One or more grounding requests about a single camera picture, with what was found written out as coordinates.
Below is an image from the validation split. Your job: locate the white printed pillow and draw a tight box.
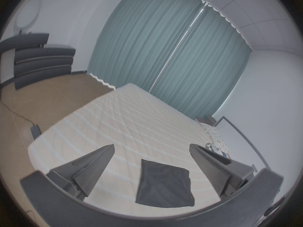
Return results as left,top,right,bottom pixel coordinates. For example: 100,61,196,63
201,123,232,156

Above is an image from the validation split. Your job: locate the pile of clothes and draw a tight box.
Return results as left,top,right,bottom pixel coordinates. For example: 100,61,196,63
205,143,232,159

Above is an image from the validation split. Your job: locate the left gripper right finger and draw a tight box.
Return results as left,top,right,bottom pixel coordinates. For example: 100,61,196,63
189,143,255,197

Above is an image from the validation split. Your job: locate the round white mirror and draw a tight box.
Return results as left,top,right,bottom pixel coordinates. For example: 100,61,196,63
15,0,43,34

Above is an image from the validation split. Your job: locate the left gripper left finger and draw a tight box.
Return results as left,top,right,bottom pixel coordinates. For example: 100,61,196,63
48,144,116,197

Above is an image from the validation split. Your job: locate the black power adapter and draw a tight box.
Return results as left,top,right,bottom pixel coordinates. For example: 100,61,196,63
30,124,42,139

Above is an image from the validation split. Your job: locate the black cable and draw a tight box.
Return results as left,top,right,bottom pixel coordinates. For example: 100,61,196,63
0,100,35,127

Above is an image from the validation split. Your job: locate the bed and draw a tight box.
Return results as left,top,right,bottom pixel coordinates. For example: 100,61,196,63
27,83,271,216

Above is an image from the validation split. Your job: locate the black T-shirt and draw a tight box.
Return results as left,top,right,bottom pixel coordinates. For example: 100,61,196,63
135,159,195,208

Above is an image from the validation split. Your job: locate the grey bedside table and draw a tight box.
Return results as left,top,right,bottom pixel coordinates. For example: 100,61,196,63
194,114,217,126

